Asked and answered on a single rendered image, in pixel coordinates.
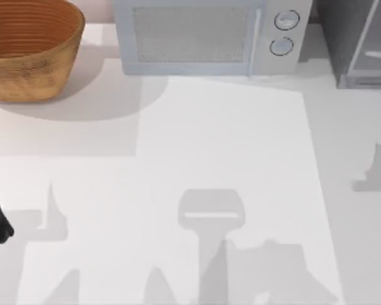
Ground microwave oven door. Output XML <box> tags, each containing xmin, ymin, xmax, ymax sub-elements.
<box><xmin>111</xmin><ymin>0</ymin><xmax>265</xmax><ymax>78</ymax></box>

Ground microwave knob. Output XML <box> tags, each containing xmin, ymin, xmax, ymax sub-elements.
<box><xmin>269</xmin><ymin>36</ymin><xmax>295</xmax><ymax>57</ymax></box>
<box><xmin>274</xmin><ymin>9</ymin><xmax>301</xmax><ymax>32</ymax></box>

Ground pale microwave oven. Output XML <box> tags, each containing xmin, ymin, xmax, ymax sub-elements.
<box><xmin>110</xmin><ymin>0</ymin><xmax>314</xmax><ymax>78</ymax></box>

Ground brown woven basket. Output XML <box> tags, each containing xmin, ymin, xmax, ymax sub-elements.
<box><xmin>0</xmin><ymin>0</ymin><xmax>86</xmax><ymax>103</ymax></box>

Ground grey cabinet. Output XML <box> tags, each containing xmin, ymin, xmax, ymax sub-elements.
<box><xmin>316</xmin><ymin>0</ymin><xmax>381</xmax><ymax>90</ymax></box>

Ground microwave door handle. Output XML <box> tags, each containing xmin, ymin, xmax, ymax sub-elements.
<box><xmin>248</xmin><ymin>8</ymin><xmax>262</xmax><ymax>76</ymax></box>

